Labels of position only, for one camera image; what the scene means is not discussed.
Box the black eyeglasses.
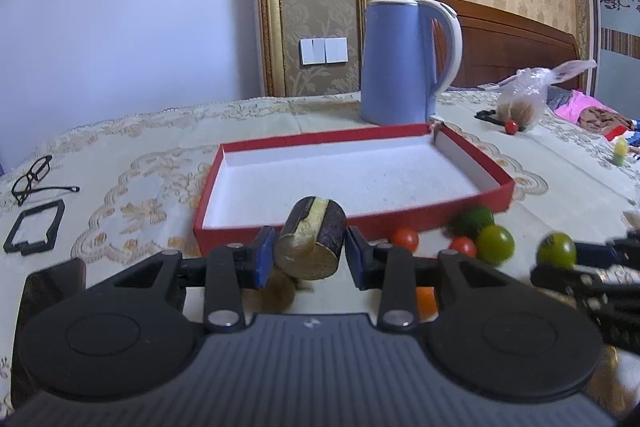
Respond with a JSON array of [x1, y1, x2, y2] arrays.
[[11, 154, 80, 206]]

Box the embroidered cream tablecloth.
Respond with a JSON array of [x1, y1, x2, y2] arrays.
[[1, 91, 639, 414]]

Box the black smartphone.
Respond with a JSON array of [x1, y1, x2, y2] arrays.
[[10, 259, 86, 410]]

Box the white wall switch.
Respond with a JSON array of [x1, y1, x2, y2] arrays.
[[299, 37, 348, 66]]

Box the small yellow green bottle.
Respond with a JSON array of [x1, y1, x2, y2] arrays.
[[612, 136, 629, 167]]

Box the blue electric kettle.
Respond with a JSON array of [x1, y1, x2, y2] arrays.
[[360, 0, 463, 126]]

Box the far red cherry tomato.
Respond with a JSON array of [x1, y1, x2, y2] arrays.
[[503, 120, 520, 135]]

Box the plastic bag of longans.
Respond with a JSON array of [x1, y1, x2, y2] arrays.
[[494, 60, 597, 131]]

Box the red cherry tomato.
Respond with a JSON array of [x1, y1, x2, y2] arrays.
[[388, 227, 420, 253], [449, 236, 477, 258], [503, 120, 520, 135]]

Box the green cucumber piece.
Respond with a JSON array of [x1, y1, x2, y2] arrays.
[[448, 205, 495, 239]]

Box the red shallow box lid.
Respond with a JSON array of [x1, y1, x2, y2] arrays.
[[193, 124, 515, 254]]

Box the green tomato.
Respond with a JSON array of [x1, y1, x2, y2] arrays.
[[475, 225, 515, 265], [536, 232, 577, 269]]

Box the black rectangular plastic frame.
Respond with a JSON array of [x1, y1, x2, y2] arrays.
[[3, 199, 65, 257]]

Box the wooden bed headboard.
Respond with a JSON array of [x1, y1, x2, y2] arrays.
[[437, 0, 578, 88]]

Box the purple sugarcane piece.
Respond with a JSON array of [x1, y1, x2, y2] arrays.
[[273, 196, 347, 281]]

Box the orange tangerine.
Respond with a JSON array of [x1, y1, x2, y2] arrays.
[[416, 287, 438, 322]]

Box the black frame under bag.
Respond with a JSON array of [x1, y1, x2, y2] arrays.
[[474, 109, 504, 127]]

